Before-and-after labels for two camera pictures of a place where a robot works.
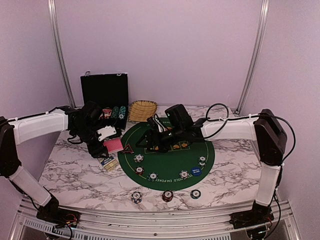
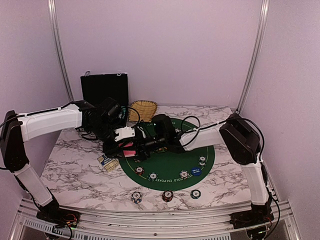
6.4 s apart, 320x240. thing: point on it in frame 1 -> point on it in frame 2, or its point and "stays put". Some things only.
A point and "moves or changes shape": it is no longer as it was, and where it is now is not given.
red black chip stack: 167,195 stays put
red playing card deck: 113,145 moves or changes shape
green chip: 152,176 stays put
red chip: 139,170 stays put
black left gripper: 96,150 -> 111,151
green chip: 202,161 stays put
